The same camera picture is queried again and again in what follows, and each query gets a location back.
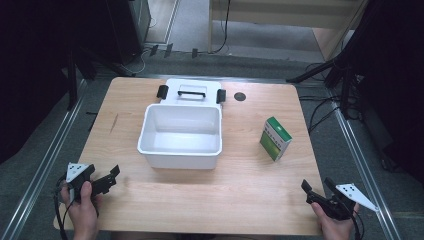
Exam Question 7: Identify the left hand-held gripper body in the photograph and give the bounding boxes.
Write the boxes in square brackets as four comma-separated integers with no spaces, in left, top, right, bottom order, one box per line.
[65,162,96,202]

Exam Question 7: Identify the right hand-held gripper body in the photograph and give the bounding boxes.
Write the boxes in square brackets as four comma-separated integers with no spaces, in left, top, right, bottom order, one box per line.
[324,182,380,222]

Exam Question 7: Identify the person's left hand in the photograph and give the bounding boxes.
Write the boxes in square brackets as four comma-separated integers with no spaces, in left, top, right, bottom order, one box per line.
[59,180,103,240]

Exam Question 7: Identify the person's right hand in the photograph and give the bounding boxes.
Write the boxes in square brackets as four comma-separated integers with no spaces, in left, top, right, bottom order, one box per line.
[310,201,361,240]

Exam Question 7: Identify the green and white carton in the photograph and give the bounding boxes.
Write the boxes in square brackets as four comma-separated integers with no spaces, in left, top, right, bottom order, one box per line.
[259,116,294,163]

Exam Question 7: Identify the white storage box with lid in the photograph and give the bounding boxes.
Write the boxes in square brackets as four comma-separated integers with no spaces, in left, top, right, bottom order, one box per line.
[136,77,224,171]

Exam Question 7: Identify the black metal stand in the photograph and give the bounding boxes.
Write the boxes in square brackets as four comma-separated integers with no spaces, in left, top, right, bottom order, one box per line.
[64,46,101,112]

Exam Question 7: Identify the black tripod stand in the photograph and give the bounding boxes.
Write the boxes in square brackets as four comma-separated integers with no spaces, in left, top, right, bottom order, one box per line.
[285,54,359,120]

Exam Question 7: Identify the dark curtain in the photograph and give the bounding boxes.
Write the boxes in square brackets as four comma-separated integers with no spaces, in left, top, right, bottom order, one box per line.
[0,0,116,165]
[346,0,424,184]

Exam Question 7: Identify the dark cabinet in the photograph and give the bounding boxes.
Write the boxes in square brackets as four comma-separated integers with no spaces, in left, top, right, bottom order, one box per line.
[105,0,152,66]

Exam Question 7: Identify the light wooden furniture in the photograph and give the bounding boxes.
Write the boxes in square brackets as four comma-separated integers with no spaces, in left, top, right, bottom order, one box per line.
[207,0,369,62]

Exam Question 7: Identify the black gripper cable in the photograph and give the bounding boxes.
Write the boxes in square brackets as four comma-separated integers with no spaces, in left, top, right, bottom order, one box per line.
[53,174,73,240]
[349,212,366,240]

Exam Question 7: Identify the metal floor rail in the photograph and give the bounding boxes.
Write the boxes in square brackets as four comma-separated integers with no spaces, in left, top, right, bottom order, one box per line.
[0,78,89,240]
[329,89,403,240]

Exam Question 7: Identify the black floor cables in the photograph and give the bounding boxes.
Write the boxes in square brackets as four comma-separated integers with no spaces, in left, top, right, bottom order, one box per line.
[297,61,364,136]

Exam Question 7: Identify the white floor cable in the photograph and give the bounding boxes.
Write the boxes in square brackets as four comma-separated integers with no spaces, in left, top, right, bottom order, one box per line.
[126,15,158,76]

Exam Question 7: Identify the black hanging cable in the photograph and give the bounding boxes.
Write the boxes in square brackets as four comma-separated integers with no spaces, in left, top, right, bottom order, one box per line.
[211,0,232,55]

